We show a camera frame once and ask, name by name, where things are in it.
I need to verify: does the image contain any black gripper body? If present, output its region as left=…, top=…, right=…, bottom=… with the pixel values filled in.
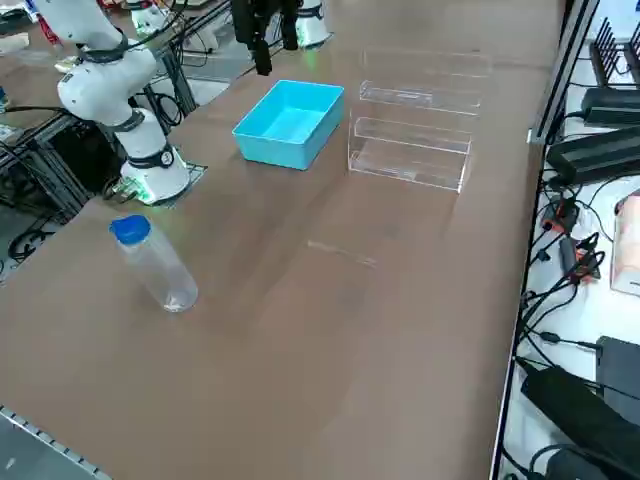
left=233, top=0, right=301, bottom=44

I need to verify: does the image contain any clear acrylic tiered rack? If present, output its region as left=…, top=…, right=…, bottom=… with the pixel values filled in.
left=346, top=47, right=494, bottom=194

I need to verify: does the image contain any black pronged rack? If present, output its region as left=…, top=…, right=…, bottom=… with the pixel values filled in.
left=591, top=16, right=640, bottom=89

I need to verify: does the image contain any turquoise plastic bin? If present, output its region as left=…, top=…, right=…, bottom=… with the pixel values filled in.
left=231, top=79, right=346, bottom=172

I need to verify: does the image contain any clear bottle with blue cap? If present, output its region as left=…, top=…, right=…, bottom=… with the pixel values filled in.
left=109, top=214, right=200, bottom=314

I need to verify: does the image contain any orange and black connector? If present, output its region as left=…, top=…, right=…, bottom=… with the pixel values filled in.
left=542, top=197, right=581, bottom=234
left=559, top=234, right=607, bottom=284

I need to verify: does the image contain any black ribbed power adapter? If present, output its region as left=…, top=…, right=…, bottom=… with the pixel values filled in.
left=581, top=86, right=640, bottom=126
left=546, top=126, right=640, bottom=187

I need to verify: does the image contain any pink box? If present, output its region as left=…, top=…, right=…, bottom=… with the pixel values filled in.
left=609, top=188, right=640, bottom=297

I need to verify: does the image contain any aluminium edge profile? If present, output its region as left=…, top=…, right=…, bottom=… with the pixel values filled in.
left=0, top=403, right=112, bottom=480

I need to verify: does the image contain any large black power brick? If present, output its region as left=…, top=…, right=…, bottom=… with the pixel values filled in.
left=521, top=366, right=640, bottom=454

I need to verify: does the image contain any black flat device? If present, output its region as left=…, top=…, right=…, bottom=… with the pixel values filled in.
left=596, top=335, right=640, bottom=426

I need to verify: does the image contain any black rounded power adapter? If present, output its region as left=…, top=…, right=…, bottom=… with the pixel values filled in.
left=529, top=443, right=640, bottom=480

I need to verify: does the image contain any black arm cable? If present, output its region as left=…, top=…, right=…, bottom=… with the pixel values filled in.
left=117, top=0, right=236, bottom=54

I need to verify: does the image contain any metal base plate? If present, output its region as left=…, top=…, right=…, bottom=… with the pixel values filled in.
left=149, top=160, right=209, bottom=210

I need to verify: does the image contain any black metal frame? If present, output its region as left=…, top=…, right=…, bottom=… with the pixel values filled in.
left=0, top=107, right=121, bottom=224

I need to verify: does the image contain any aluminium rail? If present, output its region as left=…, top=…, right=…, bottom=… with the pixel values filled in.
left=527, top=0, right=601, bottom=145

